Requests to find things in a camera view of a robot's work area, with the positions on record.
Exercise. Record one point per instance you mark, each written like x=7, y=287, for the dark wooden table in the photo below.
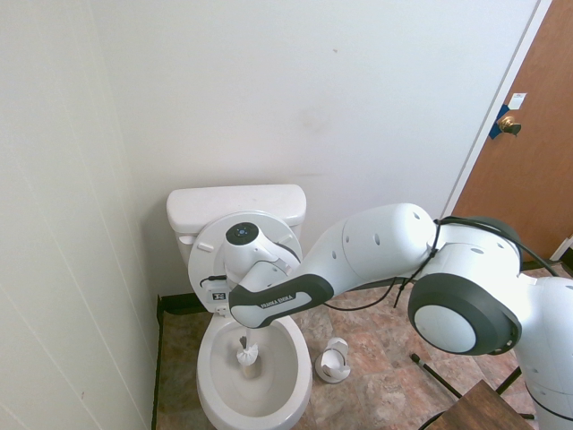
x=483, y=407

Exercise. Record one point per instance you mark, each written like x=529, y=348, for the brass door knob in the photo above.
x=508, y=123

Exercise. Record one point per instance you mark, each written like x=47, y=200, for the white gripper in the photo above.
x=218, y=302

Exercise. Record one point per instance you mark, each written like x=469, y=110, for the white door label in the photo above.
x=518, y=100

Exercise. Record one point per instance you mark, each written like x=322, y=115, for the brown wooden door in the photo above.
x=537, y=179

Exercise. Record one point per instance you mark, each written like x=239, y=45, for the white tank lid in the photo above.
x=233, y=203

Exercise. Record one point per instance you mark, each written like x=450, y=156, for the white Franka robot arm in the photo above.
x=380, y=251

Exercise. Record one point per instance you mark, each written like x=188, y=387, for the white toilet bowl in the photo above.
x=250, y=403

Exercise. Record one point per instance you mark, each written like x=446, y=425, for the brown wooden stand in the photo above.
x=438, y=378

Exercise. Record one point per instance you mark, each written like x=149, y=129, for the white toilet brush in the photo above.
x=247, y=355

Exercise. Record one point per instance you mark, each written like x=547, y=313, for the blue tape strip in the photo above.
x=496, y=130

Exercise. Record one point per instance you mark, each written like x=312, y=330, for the white door frame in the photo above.
x=501, y=112

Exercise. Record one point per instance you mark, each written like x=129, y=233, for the white brush holder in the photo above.
x=331, y=363

